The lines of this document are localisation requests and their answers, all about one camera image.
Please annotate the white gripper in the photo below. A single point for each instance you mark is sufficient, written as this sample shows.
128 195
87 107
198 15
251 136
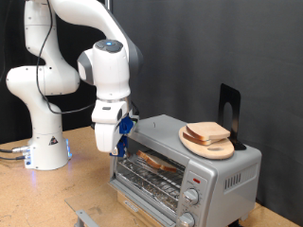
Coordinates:
105 135

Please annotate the spatula with blue block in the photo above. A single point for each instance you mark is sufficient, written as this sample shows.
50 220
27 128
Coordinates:
122 143

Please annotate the white bread slice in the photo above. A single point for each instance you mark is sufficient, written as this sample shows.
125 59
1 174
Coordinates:
156 161

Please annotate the glass oven door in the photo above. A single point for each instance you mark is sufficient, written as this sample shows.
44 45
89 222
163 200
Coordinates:
101 201

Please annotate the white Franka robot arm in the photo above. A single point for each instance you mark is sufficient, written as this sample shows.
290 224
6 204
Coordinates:
53 78

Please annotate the silver oven knob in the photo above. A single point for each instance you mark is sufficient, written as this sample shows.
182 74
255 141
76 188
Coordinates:
187 219
191 196

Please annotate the silver toaster oven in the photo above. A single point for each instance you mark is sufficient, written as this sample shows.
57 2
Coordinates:
246 195

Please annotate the wooden box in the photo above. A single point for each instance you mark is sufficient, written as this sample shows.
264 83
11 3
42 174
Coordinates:
139 218

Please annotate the tan bread slice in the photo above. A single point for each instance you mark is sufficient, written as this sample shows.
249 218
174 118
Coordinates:
208 129
197 140

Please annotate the red indicator light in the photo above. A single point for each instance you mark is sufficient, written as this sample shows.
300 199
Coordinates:
197 181

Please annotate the round wooden board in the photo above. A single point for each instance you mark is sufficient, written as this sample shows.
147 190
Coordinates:
214 153

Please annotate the black fabric backdrop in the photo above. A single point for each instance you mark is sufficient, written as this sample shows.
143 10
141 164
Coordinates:
12 119

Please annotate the black metal bookend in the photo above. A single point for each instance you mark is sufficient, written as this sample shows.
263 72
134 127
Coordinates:
235 97

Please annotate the grey fabric backdrop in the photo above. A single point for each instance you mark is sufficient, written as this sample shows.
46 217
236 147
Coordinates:
221 47

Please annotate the metal stand pole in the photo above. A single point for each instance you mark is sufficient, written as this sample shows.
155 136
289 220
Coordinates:
108 3

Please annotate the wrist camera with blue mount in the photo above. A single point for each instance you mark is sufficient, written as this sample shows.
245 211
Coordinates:
125 125

